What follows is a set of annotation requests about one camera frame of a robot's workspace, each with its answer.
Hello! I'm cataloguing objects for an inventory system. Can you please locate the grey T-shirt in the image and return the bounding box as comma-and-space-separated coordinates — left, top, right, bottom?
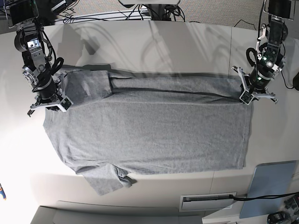
43, 70, 252, 195

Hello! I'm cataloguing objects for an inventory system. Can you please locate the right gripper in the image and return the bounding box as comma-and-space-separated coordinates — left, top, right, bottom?
27, 72, 71, 116

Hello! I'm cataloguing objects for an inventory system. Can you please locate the central stand column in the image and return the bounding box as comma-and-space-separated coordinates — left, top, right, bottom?
146, 4, 167, 21

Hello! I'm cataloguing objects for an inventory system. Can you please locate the black cable right side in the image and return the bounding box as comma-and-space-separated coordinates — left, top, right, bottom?
233, 19, 295, 90

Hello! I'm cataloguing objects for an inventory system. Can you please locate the blue-grey board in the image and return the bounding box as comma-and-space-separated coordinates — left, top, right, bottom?
239, 161, 297, 219

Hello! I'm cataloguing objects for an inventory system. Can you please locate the black teal tool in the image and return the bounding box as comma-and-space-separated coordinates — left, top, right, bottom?
267, 211, 292, 224

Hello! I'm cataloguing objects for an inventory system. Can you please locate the black cable on table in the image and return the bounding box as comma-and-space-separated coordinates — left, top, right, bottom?
229, 192, 299, 202

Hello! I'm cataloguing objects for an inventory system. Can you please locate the black device right edge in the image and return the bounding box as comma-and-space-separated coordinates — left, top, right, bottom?
292, 72, 299, 91

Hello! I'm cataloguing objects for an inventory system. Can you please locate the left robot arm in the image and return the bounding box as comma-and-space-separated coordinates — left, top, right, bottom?
232, 0, 296, 105

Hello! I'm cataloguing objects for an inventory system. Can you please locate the orange blue tool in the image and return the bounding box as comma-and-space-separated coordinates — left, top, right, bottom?
0, 184, 7, 200

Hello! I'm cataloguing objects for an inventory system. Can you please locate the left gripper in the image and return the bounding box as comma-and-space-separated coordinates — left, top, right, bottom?
231, 65, 278, 104

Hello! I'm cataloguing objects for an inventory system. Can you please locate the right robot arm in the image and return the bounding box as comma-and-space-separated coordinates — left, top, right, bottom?
3, 0, 73, 116

